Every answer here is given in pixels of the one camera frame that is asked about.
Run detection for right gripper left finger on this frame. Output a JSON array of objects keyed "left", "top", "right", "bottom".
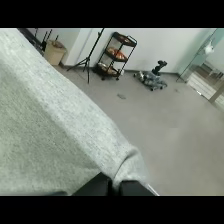
[{"left": 72, "top": 171, "right": 114, "bottom": 197}]

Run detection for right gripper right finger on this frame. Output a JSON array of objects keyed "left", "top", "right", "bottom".
[{"left": 119, "top": 179, "right": 156, "bottom": 197}]

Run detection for grey garment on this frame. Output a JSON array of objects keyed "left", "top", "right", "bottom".
[{"left": 0, "top": 28, "right": 152, "bottom": 197}]

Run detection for black and grey floor device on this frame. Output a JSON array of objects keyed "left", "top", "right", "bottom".
[{"left": 134, "top": 60, "right": 169, "bottom": 92}]

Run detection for black tripod stand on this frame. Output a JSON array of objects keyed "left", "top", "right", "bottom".
[{"left": 66, "top": 28, "right": 106, "bottom": 84}]

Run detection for black shelf trolley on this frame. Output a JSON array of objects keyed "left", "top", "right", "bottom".
[{"left": 94, "top": 31, "right": 138, "bottom": 81}]

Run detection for beige bin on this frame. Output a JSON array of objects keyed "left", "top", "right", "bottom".
[{"left": 43, "top": 39, "right": 67, "bottom": 67}]

